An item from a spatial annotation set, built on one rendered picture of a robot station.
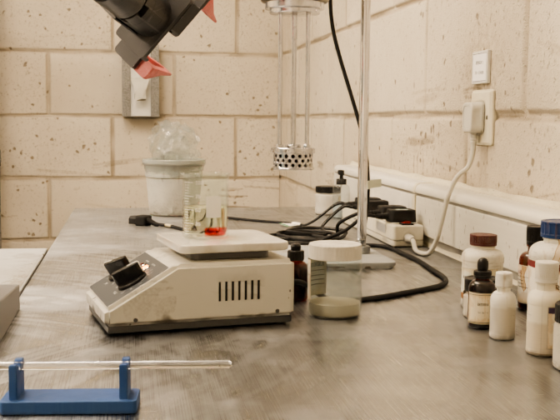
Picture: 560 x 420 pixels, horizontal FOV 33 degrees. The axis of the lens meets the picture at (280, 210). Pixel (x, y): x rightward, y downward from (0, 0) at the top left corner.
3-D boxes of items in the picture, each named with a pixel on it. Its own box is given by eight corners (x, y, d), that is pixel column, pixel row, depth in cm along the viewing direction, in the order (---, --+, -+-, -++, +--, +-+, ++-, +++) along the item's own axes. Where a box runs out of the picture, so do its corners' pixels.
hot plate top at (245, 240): (180, 254, 94) (180, 246, 94) (154, 240, 106) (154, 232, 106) (291, 250, 98) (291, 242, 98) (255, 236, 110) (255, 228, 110)
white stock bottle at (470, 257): (474, 301, 112) (476, 230, 112) (509, 307, 109) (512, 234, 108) (452, 307, 109) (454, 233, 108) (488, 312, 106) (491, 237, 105)
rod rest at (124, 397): (-3, 416, 68) (-3, 367, 68) (8, 402, 71) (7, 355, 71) (136, 414, 68) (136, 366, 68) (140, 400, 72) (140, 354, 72)
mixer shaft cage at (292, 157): (274, 170, 139) (276, 0, 137) (267, 167, 146) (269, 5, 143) (318, 170, 140) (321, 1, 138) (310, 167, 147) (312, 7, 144)
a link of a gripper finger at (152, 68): (145, 71, 134) (107, 45, 125) (177, 32, 133) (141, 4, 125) (172, 97, 130) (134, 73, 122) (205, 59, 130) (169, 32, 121)
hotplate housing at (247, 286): (105, 337, 92) (104, 257, 91) (86, 312, 104) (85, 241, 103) (314, 323, 100) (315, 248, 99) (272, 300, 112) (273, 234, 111)
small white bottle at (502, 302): (517, 341, 92) (520, 273, 92) (492, 341, 92) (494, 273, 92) (512, 335, 95) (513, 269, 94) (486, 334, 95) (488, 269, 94)
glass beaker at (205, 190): (240, 240, 102) (240, 166, 101) (208, 245, 98) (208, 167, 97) (197, 235, 106) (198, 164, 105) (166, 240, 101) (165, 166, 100)
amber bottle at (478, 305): (466, 323, 100) (467, 255, 99) (493, 324, 100) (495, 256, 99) (467, 329, 97) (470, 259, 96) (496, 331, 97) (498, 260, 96)
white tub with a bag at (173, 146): (145, 211, 218) (144, 118, 216) (206, 211, 218) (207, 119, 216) (139, 217, 203) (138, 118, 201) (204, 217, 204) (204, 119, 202)
